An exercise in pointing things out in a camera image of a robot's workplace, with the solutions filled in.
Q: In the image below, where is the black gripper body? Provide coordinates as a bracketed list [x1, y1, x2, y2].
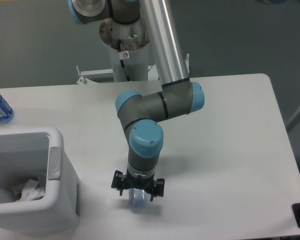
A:
[123, 172, 155, 194]

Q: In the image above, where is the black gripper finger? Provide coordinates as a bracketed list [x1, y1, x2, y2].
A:
[149, 178, 165, 202]
[111, 170, 127, 196]

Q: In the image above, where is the crushed clear plastic bottle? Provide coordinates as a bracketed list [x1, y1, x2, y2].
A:
[128, 188, 149, 214]

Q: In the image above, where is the white green wrapper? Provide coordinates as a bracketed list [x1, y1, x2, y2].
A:
[16, 172, 47, 202]

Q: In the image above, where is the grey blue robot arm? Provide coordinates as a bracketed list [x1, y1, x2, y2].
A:
[68, 0, 205, 198]

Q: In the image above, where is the white trash can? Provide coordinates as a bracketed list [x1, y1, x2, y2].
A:
[0, 127, 80, 234]

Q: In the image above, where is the white pedestal base frame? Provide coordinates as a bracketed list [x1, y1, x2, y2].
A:
[75, 53, 192, 85]

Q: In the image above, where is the black cable on pedestal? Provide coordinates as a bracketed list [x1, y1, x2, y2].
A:
[116, 38, 131, 82]

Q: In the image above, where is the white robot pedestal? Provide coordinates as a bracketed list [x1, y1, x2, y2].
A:
[99, 17, 150, 82]

